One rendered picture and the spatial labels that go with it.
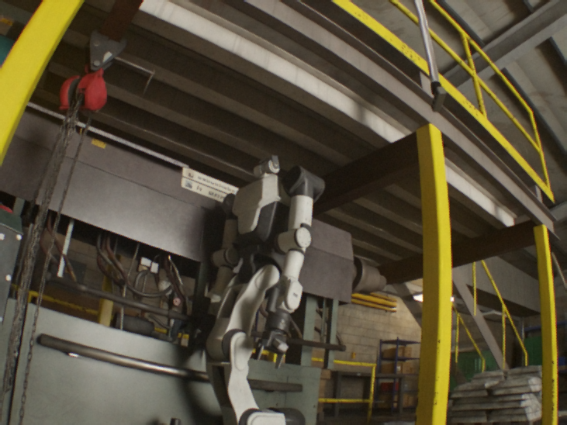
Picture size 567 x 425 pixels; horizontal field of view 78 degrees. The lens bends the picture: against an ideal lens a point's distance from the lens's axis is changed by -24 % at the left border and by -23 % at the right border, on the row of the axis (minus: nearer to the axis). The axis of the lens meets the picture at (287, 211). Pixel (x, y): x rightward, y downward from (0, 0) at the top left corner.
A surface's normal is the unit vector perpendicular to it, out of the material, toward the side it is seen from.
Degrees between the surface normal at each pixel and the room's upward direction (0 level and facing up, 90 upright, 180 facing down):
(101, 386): 90
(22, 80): 90
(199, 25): 90
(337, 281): 90
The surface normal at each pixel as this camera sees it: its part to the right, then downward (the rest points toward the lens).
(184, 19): 0.61, -0.27
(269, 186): 0.01, -0.48
